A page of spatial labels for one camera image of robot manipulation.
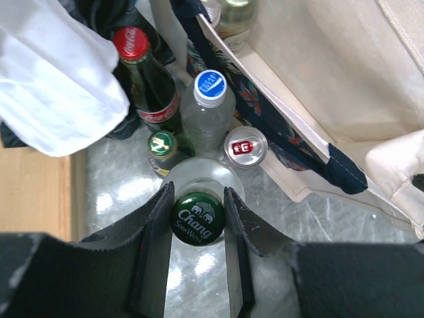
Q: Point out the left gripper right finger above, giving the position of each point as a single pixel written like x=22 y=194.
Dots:
x=259 y=276

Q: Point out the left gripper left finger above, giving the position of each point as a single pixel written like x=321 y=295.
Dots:
x=122 y=270

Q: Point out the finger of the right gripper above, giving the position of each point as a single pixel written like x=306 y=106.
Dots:
x=418 y=181

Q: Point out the clear glass bottle green cap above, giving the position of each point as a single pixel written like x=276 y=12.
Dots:
x=198 y=216

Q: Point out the green glass bottle gold cap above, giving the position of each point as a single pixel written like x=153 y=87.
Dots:
x=166 y=150

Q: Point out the red bull can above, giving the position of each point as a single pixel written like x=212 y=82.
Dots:
x=246 y=147

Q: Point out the pocari sweat plastic bottle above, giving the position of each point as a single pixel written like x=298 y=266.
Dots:
x=207 y=109

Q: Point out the cream canvas tote bag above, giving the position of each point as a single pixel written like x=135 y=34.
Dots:
x=340 y=93

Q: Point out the coca-cola glass bottle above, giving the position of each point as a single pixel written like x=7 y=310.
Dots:
x=154 y=92

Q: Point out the dark soda can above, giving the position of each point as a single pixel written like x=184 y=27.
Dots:
x=213 y=9

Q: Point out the wooden tray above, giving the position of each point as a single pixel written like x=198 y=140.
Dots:
x=44 y=194

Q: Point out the white ruffled garment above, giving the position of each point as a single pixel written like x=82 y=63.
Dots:
x=58 y=91

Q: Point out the far clear glass bottle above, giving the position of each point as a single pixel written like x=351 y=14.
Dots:
x=236 y=20

